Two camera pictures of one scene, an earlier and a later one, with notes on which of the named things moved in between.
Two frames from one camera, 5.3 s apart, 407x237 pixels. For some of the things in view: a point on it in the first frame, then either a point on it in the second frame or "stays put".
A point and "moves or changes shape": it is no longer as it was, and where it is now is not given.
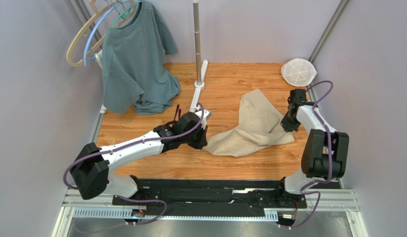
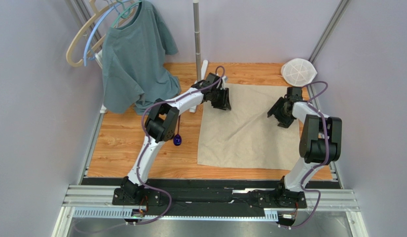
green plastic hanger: (126, 12) stays put
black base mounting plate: (215, 197) stays put
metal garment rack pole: (198, 44) stays put
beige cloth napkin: (260, 125) moves or changes shape
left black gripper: (202, 141) -> (224, 103)
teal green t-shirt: (135, 78) stays put
